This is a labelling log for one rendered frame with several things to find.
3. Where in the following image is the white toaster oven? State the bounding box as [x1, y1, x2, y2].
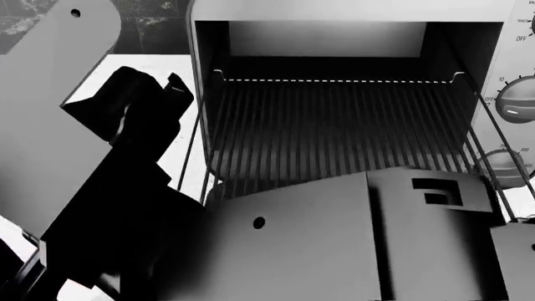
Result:
[186, 0, 535, 193]

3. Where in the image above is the metal wire oven rack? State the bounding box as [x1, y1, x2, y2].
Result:
[178, 69, 519, 224]

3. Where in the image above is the oven timer knob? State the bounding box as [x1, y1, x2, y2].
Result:
[495, 74, 535, 124]

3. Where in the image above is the oven temperature knob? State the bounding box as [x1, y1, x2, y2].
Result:
[475, 148, 532, 190]

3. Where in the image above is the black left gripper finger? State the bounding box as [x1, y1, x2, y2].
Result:
[163, 72, 196, 119]

